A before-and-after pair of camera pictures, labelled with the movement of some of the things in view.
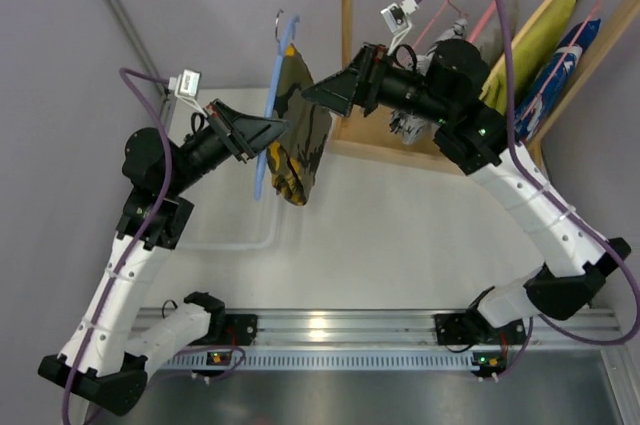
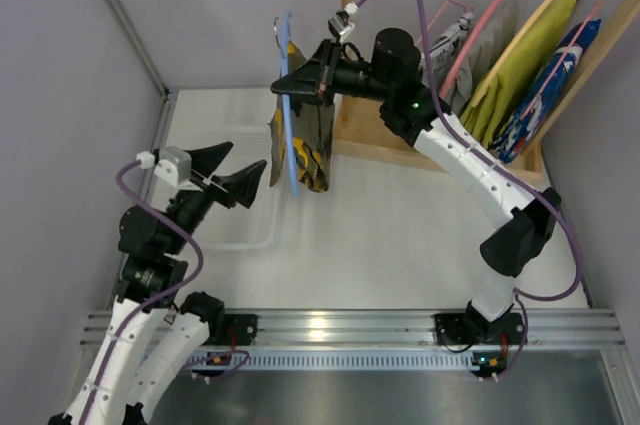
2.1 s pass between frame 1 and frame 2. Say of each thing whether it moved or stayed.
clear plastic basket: stayed
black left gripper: moved
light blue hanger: moved
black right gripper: moved
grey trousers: stayed
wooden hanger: stayed
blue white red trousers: stayed
